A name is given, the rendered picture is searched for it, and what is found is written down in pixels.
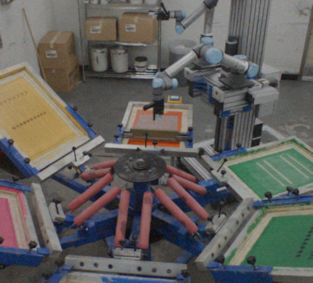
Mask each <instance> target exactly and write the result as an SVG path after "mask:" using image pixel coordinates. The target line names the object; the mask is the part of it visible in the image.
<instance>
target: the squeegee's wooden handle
mask: <svg viewBox="0 0 313 283"><path fill-rule="evenodd" d="M146 132H148V133H149V135H148V136H147V137H158V138H169V139H175V140H176V136H178V135H179V131H178V130H174V129H161V128H136V127H131V128H130V133H132V134H133V137H134V136H144V137H146V135H145V134H144V133H146Z"/></svg>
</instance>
